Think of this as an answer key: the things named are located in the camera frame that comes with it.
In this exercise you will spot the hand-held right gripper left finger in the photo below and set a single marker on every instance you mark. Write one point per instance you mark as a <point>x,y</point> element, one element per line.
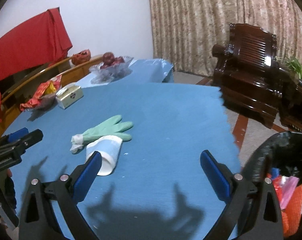
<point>87,177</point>

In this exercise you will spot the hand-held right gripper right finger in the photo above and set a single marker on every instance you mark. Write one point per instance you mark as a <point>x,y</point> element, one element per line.
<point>214,177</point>

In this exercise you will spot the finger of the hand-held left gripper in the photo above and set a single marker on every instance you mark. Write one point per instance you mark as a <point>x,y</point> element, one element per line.
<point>18,133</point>
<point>32,137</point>

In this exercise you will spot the white and blue paper cup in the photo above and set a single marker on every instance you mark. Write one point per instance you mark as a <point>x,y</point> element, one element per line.
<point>108,152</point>

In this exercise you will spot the black trash bag bin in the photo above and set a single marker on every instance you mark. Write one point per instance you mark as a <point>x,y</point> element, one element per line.
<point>278,142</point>

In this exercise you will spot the glass snack dish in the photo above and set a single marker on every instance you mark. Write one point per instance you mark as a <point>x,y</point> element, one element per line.
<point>44,102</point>

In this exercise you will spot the small white crumpled tissue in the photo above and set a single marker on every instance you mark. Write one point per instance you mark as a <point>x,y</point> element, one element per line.
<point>77,141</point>

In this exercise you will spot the red snack packet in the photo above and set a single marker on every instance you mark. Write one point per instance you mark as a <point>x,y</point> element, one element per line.
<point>44,90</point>

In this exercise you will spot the green rubber glove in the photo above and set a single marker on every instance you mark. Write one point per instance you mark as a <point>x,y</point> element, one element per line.
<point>106,130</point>

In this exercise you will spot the television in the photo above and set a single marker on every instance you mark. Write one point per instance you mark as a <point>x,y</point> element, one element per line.
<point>18,78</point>

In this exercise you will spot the white tissue box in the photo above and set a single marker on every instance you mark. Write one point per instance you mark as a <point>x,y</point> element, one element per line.
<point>71,96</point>

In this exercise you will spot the blue wrapper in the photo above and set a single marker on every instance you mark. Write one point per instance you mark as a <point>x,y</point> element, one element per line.
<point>274,173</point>

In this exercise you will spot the pink wrapper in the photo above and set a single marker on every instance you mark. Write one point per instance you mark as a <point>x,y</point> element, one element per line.
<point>290,187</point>

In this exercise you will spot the wooden cabinet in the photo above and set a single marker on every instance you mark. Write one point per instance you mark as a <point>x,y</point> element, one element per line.
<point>73,72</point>

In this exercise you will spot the orange mesh net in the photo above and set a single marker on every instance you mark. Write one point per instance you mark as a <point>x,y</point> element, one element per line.
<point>294,205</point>

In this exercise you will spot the red cloth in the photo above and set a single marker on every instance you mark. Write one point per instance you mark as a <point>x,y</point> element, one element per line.
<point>23,45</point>

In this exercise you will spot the red mesh bag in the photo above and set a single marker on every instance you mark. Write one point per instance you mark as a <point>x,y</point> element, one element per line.
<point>81,57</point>

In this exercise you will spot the glass fruit bowl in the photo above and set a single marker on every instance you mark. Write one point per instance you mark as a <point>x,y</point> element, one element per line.
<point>111,73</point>

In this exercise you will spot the red apple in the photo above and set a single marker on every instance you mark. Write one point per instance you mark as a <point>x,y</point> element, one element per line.
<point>104,66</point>
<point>119,60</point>
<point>108,56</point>

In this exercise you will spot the dark wooden armchair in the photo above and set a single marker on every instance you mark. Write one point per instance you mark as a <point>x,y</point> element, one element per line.
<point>245,80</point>

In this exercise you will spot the dark wooden side table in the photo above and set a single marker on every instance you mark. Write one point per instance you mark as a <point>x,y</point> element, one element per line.
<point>296,105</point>

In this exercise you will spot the blue plastic table cover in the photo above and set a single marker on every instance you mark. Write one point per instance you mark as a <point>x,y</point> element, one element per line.
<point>143,72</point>

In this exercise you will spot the potted green plant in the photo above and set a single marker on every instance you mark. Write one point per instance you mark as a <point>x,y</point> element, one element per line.
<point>296,67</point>

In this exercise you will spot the beige patterned curtain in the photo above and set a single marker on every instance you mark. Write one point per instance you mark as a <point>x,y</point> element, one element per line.
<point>190,17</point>

